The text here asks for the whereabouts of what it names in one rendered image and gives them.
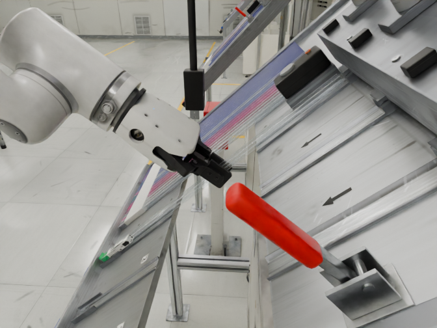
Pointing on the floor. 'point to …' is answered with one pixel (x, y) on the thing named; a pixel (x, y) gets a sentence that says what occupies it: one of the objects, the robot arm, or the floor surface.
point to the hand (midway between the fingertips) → (216, 170)
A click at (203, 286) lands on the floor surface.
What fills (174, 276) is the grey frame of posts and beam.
